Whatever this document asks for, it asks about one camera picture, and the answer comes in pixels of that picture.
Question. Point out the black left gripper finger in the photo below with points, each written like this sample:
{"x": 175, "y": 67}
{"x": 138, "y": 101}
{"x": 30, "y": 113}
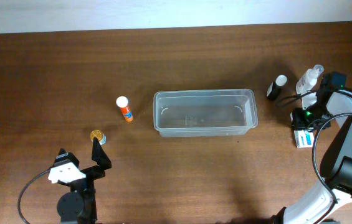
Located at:
{"x": 99, "y": 155}
{"x": 65, "y": 157}

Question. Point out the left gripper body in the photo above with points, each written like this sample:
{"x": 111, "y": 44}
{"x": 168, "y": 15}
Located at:
{"x": 87, "y": 183}

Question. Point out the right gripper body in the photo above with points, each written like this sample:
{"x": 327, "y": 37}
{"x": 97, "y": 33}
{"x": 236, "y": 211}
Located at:
{"x": 308, "y": 117}

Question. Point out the small gold-lidded jar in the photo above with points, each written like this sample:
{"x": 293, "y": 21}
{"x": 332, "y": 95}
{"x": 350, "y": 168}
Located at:
{"x": 99, "y": 135}

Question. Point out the white blue medicine box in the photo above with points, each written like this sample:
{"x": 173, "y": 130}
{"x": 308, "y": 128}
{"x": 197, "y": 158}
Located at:
{"x": 303, "y": 139}

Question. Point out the white spray bottle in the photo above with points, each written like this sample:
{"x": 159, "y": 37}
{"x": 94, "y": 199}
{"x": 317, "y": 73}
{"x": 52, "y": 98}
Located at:
{"x": 306, "y": 83}

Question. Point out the black bottle white cap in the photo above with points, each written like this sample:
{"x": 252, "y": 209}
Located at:
{"x": 275, "y": 87}

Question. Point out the orange effervescent tablet tube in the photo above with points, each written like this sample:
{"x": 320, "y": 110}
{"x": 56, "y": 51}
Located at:
{"x": 122, "y": 103}

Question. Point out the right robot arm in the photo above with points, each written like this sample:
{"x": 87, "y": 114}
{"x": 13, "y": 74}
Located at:
{"x": 334, "y": 185}

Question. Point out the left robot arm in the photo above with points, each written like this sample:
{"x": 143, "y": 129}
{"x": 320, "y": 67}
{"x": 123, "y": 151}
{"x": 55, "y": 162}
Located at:
{"x": 78, "y": 205}

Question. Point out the clear plastic container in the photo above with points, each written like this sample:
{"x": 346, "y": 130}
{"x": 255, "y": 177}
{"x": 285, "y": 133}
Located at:
{"x": 198, "y": 113}

